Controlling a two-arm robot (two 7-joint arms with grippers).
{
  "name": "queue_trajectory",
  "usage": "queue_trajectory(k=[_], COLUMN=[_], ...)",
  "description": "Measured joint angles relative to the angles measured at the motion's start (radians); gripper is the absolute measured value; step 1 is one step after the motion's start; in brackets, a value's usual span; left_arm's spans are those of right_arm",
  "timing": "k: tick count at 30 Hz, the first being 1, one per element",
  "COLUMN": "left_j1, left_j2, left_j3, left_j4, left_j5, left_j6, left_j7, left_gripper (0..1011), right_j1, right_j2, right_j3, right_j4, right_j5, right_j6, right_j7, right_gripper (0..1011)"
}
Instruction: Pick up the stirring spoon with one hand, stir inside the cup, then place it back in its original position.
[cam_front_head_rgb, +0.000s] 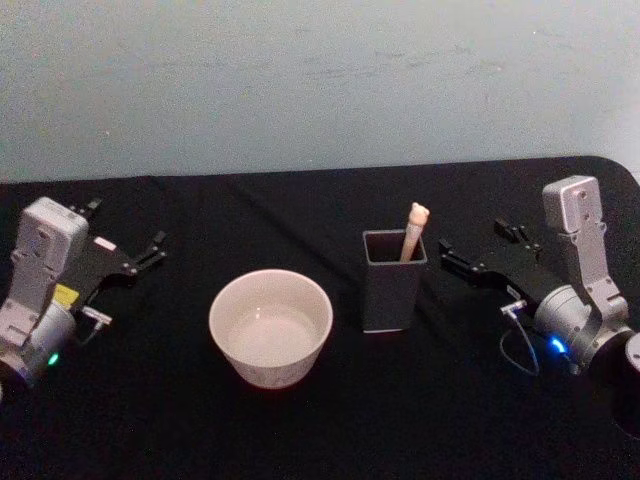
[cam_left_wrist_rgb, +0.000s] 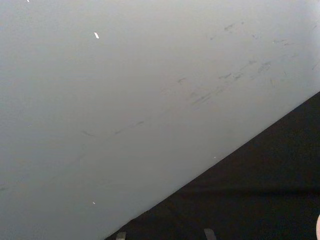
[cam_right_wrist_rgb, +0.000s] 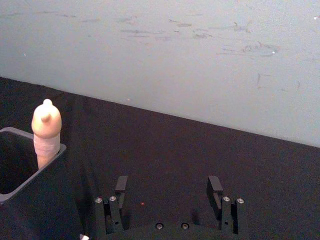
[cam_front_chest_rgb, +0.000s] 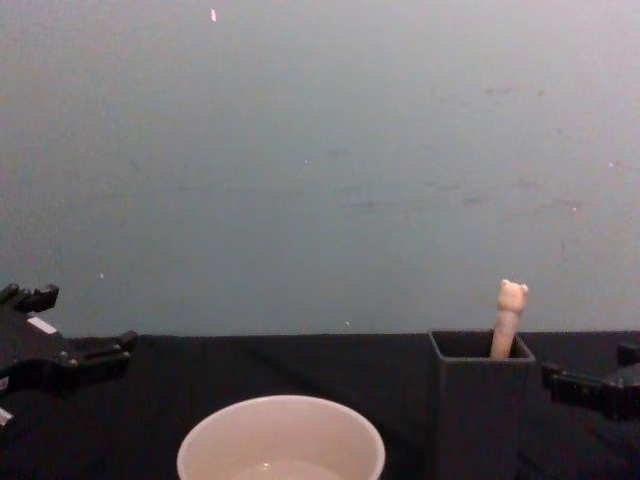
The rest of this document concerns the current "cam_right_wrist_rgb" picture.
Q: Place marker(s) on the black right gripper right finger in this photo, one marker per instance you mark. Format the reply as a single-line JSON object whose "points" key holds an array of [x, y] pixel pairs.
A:
{"points": [[215, 186]]}

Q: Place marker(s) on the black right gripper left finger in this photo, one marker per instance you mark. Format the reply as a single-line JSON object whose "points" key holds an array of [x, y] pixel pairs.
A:
{"points": [[121, 184]]}

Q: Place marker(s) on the black table cloth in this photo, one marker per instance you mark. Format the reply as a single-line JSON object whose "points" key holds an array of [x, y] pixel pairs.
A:
{"points": [[175, 155]]}

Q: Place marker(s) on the black rack box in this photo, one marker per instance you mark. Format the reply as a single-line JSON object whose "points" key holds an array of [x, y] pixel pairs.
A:
{"points": [[47, 200]]}

